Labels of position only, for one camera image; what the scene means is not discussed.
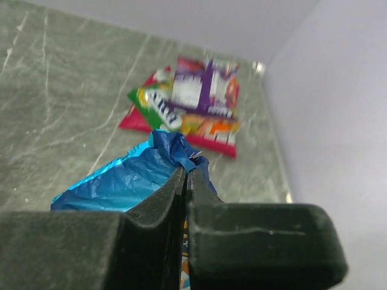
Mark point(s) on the green snack packet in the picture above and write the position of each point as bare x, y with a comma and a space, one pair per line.
151, 101

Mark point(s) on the large blue Blendy packet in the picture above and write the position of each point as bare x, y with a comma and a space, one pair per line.
150, 186

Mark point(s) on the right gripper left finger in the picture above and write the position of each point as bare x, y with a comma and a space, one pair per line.
58, 249

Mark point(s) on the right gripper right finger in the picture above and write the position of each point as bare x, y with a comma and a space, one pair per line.
260, 246

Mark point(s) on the purple snack packet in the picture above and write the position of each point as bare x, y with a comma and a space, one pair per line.
187, 84
223, 89

